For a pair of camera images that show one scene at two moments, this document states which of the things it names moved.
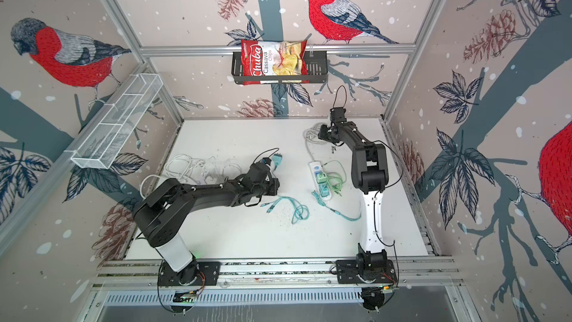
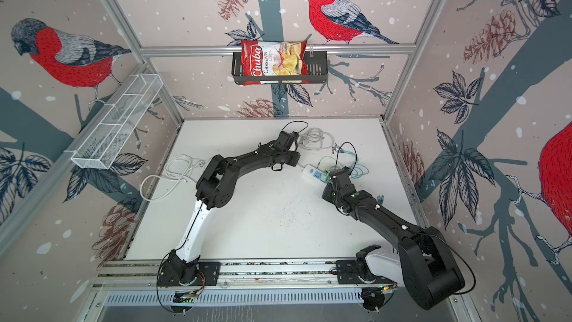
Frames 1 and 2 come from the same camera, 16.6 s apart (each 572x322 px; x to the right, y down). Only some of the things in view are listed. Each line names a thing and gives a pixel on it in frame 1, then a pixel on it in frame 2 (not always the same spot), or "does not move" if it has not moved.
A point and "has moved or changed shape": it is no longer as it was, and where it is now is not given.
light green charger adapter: x=323 y=188 has moved or changed shape
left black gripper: x=275 y=186 to x=295 y=159
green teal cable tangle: x=335 y=181 has moved or changed shape
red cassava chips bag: x=273 y=58 does not move
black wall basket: x=317 y=65 does not move
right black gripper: x=321 y=133 to x=325 y=194
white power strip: x=316 y=168 has moved or changed shape
